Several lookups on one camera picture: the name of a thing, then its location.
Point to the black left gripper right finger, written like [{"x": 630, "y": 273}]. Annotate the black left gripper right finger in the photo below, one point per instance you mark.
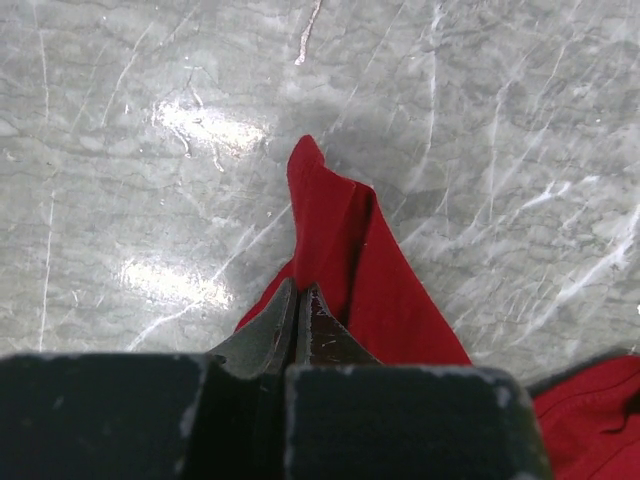
[{"x": 322, "y": 339}]

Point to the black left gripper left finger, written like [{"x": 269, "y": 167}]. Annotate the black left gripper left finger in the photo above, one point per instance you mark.
[{"x": 262, "y": 345}]

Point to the red t-shirt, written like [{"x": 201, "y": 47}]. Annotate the red t-shirt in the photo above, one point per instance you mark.
[{"x": 426, "y": 412}]

